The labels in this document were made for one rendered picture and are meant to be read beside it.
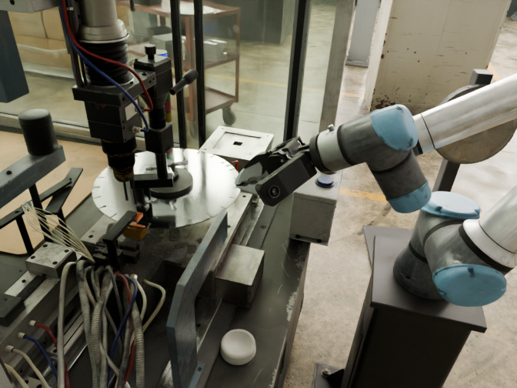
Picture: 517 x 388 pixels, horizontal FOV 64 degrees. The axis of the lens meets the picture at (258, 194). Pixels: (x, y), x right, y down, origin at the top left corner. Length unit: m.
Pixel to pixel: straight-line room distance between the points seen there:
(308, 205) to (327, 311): 0.98
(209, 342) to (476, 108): 0.67
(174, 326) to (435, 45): 3.54
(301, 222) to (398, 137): 0.48
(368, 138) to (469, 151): 1.25
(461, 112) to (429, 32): 3.06
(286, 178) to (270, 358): 0.36
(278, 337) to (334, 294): 1.16
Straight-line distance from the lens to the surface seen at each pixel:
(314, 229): 1.09
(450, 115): 0.85
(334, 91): 1.24
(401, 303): 1.03
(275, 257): 1.07
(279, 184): 0.72
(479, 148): 1.93
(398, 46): 3.86
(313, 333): 1.88
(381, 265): 1.11
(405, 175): 0.73
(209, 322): 0.91
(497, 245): 0.85
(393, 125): 0.67
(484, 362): 2.04
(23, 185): 0.91
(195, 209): 0.88
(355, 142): 0.70
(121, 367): 0.74
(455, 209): 0.95
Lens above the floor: 1.47
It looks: 34 degrees down
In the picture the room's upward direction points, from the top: 3 degrees clockwise
